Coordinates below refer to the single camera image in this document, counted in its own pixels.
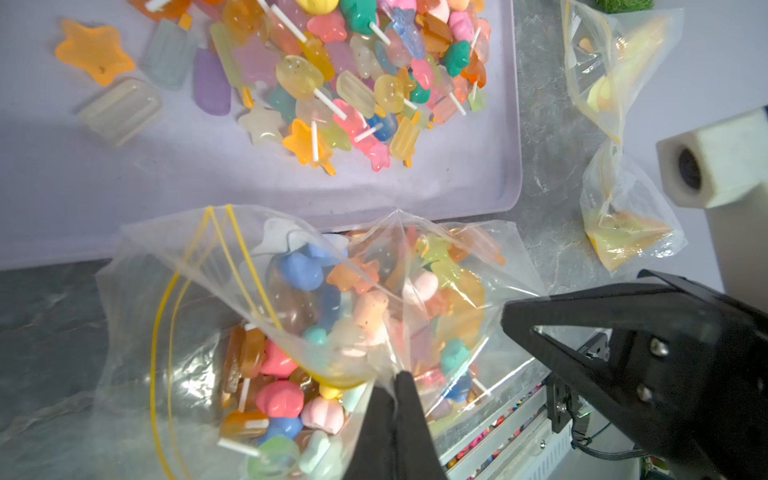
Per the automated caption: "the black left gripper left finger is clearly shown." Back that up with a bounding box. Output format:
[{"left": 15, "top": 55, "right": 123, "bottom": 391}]
[{"left": 343, "top": 386, "right": 396, "bottom": 480}]

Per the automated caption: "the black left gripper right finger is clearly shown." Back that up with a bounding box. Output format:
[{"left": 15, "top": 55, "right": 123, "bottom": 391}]
[{"left": 394, "top": 371, "right": 447, "bottom": 480}]

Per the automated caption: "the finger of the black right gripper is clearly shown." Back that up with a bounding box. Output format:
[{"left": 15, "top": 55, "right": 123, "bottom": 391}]
[{"left": 501, "top": 270, "right": 767, "bottom": 479}]

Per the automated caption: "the ziploc bag of candies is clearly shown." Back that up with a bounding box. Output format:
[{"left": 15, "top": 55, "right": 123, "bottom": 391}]
[
  {"left": 561, "top": 1, "right": 684, "bottom": 143},
  {"left": 580, "top": 139, "right": 687, "bottom": 275},
  {"left": 89, "top": 205, "right": 546, "bottom": 479}
]

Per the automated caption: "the pile of loose candies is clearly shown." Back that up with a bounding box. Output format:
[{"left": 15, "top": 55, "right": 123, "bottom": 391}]
[{"left": 54, "top": 1, "right": 492, "bottom": 175}]

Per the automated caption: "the green artificial grass mat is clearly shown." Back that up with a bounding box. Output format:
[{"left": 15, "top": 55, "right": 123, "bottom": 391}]
[{"left": 594, "top": 0, "right": 655, "bottom": 14}]

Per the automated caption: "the lilac plastic tray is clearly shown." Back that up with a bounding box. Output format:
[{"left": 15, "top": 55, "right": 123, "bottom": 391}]
[{"left": 1, "top": 1, "right": 522, "bottom": 268}]

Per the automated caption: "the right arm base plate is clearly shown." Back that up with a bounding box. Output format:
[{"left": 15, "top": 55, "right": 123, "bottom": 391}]
[{"left": 542, "top": 332, "right": 610, "bottom": 434}]

